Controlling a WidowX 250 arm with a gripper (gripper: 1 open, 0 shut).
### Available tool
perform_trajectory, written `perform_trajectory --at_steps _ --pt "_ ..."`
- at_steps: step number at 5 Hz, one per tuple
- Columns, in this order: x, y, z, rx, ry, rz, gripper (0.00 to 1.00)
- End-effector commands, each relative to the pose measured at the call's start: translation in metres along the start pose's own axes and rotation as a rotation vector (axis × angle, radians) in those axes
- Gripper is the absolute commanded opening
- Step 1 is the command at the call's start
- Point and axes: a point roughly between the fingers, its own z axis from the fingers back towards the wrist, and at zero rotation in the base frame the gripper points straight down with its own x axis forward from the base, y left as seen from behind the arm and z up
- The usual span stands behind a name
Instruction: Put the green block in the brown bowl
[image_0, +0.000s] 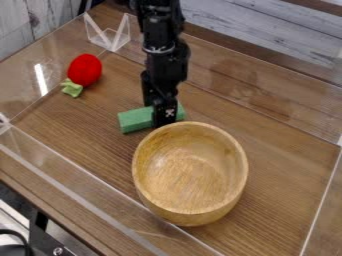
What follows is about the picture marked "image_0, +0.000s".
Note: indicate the red plush strawberry toy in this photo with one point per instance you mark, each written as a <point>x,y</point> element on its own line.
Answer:
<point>84,73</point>

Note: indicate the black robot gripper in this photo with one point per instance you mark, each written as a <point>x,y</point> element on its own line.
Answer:
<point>166,70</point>

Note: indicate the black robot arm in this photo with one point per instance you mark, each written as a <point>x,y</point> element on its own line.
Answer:
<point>161,23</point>

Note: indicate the green rectangular block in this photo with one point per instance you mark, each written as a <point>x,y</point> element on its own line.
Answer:
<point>138,119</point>

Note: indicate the black metal table bracket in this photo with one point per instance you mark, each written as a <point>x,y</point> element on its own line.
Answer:
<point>43,244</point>

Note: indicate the brown wooden bowl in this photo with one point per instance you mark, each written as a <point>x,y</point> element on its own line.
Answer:
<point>190,171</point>

